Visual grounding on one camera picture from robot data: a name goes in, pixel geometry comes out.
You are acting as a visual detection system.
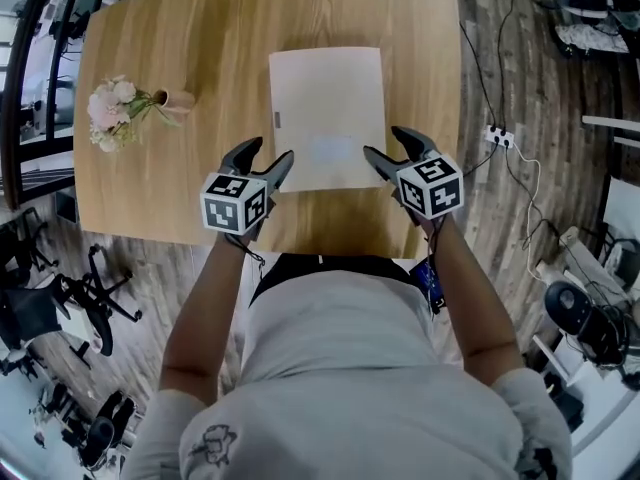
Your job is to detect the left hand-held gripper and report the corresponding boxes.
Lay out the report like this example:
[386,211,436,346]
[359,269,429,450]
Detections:
[199,136,297,242]

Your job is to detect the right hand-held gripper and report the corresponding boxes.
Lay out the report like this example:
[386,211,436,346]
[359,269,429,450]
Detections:
[362,125,465,227]

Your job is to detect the white box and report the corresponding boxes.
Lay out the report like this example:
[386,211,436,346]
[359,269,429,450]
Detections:
[268,46,386,194]

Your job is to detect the person's left forearm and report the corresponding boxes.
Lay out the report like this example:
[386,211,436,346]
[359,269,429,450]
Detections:
[159,232,252,410]

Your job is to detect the person's right forearm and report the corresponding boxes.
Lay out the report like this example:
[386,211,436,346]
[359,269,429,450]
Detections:
[417,215,526,387]

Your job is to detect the wooden table top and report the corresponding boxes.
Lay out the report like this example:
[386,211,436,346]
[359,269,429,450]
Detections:
[73,0,461,261]

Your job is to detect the white power strip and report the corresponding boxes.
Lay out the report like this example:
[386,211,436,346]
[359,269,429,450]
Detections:
[483,124,517,151]

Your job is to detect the beige vase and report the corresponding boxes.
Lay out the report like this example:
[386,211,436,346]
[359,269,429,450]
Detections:
[154,87,197,116]

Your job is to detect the person's left leg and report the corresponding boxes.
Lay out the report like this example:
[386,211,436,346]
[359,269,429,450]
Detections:
[248,254,321,310]

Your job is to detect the person's leg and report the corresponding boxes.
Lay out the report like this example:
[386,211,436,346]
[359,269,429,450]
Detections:
[248,254,321,310]
[319,254,427,299]

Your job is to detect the person's right leg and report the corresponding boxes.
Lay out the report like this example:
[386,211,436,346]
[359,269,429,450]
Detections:
[319,254,427,299]

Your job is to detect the pink white flower bouquet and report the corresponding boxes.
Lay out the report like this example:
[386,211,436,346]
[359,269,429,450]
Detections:
[87,74,174,153]

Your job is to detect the black bin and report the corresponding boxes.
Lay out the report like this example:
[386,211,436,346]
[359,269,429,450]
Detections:
[54,190,81,225]

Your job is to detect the round grey headset device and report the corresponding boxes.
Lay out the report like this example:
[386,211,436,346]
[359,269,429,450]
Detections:
[543,280,632,370]

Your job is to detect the person's grey shirt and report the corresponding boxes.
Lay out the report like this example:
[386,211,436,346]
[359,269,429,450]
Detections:
[122,267,574,480]

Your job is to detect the black metal railing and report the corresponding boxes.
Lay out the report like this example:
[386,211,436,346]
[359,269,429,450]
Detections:
[0,0,132,210]

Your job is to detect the black office chair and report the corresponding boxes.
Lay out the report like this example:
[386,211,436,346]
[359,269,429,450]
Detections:
[0,207,144,370]

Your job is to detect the black cable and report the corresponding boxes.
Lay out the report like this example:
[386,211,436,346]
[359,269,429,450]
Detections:
[458,17,501,129]
[460,145,501,177]

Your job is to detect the white cable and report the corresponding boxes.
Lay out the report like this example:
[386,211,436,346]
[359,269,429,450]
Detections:
[510,143,546,282]

